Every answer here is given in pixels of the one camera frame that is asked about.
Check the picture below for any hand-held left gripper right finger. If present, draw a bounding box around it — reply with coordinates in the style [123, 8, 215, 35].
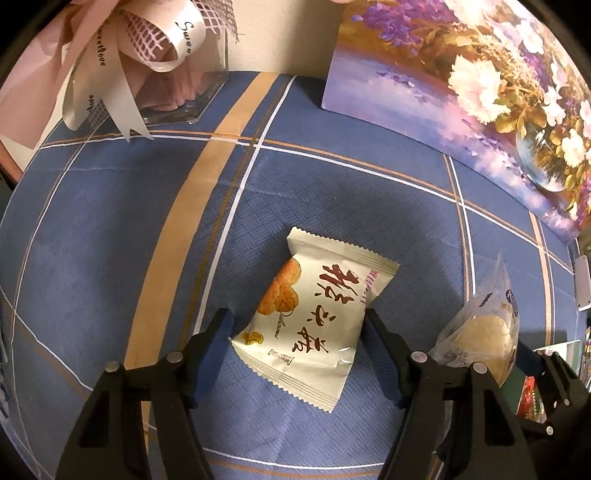
[365, 308, 539, 480]

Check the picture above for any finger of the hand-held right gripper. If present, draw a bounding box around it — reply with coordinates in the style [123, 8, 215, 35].
[517, 342, 591, 418]
[519, 415, 591, 480]

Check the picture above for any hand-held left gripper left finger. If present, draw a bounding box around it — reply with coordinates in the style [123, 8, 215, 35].
[55, 308, 234, 480]

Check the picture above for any white box with teal rim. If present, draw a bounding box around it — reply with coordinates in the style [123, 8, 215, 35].
[501, 339, 583, 418]

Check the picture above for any red snack packet with cartoon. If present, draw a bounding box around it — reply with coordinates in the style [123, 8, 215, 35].
[517, 376, 548, 421]

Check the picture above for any clear steamed bun packet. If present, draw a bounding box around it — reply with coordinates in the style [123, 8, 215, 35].
[428, 251, 522, 388]

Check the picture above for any white packet with orange print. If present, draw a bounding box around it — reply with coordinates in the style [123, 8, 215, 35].
[229, 226, 400, 414]

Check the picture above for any white plastic device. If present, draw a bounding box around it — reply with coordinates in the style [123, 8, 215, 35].
[574, 255, 591, 309]

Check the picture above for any glass vase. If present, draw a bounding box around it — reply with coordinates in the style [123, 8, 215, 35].
[134, 28, 230, 125]

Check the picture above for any flower painting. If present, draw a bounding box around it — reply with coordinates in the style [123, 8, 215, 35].
[321, 0, 591, 243]

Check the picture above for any reddish wooden board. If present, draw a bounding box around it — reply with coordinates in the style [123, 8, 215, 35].
[0, 134, 24, 183]

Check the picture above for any pink flower bouquet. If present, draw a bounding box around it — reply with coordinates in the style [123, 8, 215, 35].
[0, 0, 241, 151]

